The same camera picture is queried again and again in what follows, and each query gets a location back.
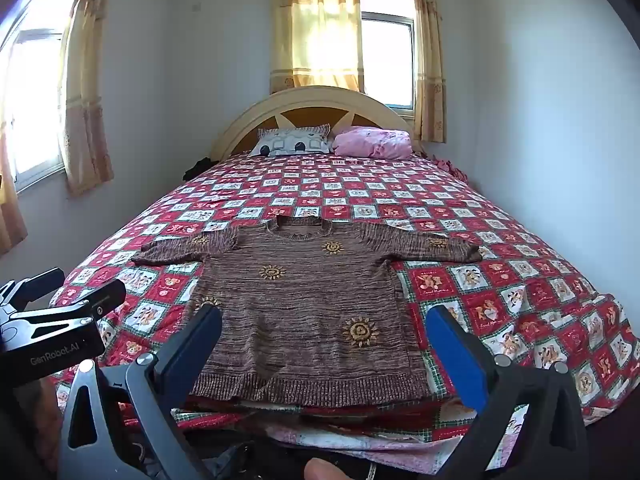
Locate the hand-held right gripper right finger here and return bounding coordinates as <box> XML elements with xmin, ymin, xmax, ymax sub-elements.
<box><xmin>425</xmin><ymin>304</ymin><xmax>591</xmax><ymax>480</ymax></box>

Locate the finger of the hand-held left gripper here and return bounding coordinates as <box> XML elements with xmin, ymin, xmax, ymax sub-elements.
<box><xmin>0</xmin><ymin>267</ymin><xmax>66</xmax><ymax>322</ymax></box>
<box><xmin>9</xmin><ymin>279</ymin><xmax>127</xmax><ymax>334</ymax></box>

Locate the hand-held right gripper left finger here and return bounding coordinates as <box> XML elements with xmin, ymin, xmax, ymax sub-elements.
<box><xmin>59</xmin><ymin>304</ymin><xmax>223</xmax><ymax>480</ymax></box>

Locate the brown knit sweater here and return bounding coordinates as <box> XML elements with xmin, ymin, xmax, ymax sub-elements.
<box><xmin>131</xmin><ymin>215</ymin><xmax>483</xmax><ymax>408</ymax></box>

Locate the person's right hand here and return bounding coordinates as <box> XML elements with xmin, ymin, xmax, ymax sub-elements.
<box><xmin>304</xmin><ymin>458</ymin><xmax>346</xmax><ymax>480</ymax></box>

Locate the orange curtain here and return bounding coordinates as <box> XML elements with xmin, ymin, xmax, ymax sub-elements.
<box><xmin>0</xmin><ymin>125</ymin><xmax>29</xmax><ymax>256</ymax></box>

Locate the red patchwork bear quilt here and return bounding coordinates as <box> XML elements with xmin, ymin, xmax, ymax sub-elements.
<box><xmin>50</xmin><ymin>152</ymin><xmax>640</xmax><ymax>461</ymax></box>

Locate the pink floral bed sheet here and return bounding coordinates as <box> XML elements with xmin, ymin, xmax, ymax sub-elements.
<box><xmin>172</xmin><ymin>405</ymin><xmax>531</xmax><ymax>477</ymax></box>

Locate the dark cloth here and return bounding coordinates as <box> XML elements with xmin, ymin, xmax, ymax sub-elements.
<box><xmin>182</xmin><ymin>157</ymin><xmax>219</xmax><ymax>183</ymax></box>

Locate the crumpled red cloth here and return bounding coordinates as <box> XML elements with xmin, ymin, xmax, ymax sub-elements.
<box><xmin>432</xmin><ymin>155</ymin><xmax>471</xmax><ymax>184</ymax></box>

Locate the pink pillow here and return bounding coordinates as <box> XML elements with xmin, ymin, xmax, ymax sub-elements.
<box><xmin>331</xmin><ymin>126</ymin><xmax>413</xmax><ymax>159</ymax></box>

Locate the white patterned pillow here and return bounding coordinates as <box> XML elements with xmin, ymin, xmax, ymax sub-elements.
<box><xmin>248</xmin><ymin>124</ymin><xmax>335</xmax><ymax>158</ymax></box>

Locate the cream wooden headboard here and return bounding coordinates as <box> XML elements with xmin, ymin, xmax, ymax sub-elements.
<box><xmin>210</xmin><ymin>86</ymin><xmax>416</xmax><ymax>161</ymax></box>

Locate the yellow patterned narrow curtain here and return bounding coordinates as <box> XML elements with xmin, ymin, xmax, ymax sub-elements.
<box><xmin>406</xmin><ymin>0</ymin><xmax>447</xmax><ymax>145</ymax></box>

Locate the window behind headboard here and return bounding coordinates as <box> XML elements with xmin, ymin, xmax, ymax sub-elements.
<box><xmin>357</xmin><ymin>0</ymin><xmax>417</xmax><ymax>116</ymax></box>

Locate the yellow sheer curtain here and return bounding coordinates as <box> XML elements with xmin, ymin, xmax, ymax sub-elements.
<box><xmin>270</xmin><ymin>0</ymin><xmax>366</xmax><ymax>96</ymax></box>

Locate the side wall window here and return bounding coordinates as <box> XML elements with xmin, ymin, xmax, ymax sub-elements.
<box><xmin>0</xmin><ymin>0</ymin><xmax>77</xmax><ymax>193</ymax></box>

